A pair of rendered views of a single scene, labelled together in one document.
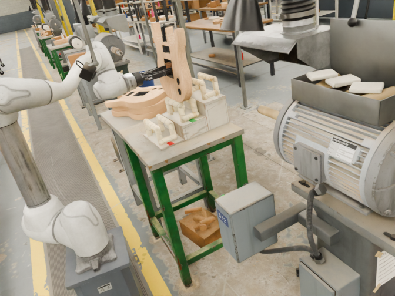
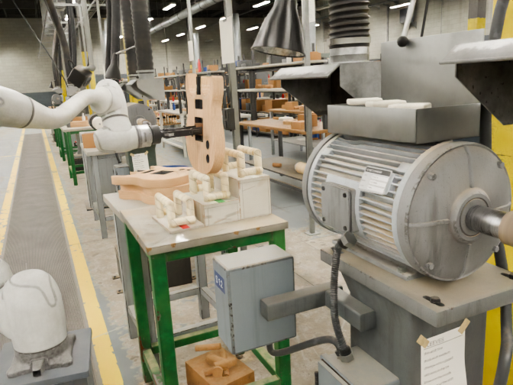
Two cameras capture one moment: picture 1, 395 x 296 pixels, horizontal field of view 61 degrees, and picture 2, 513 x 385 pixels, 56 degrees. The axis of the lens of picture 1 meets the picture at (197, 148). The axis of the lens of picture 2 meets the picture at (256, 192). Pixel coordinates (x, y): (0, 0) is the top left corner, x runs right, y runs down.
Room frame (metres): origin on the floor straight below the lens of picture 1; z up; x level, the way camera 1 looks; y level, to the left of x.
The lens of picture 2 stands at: (-0.17, -0.09, 1.50)
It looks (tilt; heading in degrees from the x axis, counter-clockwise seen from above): 13 degrees down; 358
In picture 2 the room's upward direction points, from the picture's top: 3 degrees counter-clockwise
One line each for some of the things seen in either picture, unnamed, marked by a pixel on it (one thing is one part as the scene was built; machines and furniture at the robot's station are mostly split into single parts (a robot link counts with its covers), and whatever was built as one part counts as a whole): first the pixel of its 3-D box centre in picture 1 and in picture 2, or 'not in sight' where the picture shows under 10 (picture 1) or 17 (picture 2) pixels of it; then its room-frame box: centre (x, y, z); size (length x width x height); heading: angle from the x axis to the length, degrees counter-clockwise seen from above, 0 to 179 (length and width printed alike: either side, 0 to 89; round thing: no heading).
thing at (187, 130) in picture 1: (184, 122); (210, 205); (1.86, 0.05, 0.98); 0.27 x 0.16 x 0.09; 26
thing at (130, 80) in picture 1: (129, 81); (143, 136); (1.76, 0.28, 1.31); 0.09 x 0.06 x 0.09; 24
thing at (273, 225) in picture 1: (281, 221); (302, 299); (0.81, -0.21, 1.02); 0.19 x 0.04 x 0.04; 112
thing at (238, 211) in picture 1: (267, 236); (279, 318); (0.79, -0.16, 0.99); 0.24 x 0.21 x 0.26; 22
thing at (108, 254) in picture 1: (94, 252); (41, 351); (1.18, 0.55, 0.73); 0.22 x 0.18 x 0.06; 14
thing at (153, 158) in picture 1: (187, 181); (204, 294); (1.89, 0.11, 0.55); 0.62 x 0.58 x 0.76; 22
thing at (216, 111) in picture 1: (205, 108); (241, 192); (1.92, -0.09, 1.02); 0.27 x 0.15 x 0.17; 26
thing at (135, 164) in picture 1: (143, 189); (140, 304); (2.05, 0.44, 0.45); 0.05 x 0.05 x 0.90; 22
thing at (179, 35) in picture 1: (178, 37); (214, 87); (1.75, -0.02, 1.48); 0.07 x 0.04 x 0.09; 24
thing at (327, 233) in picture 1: (318, 226); (349, 308); (0.76, -0.30, 1.02); 0.13 x 0.04 x 0.04; 22
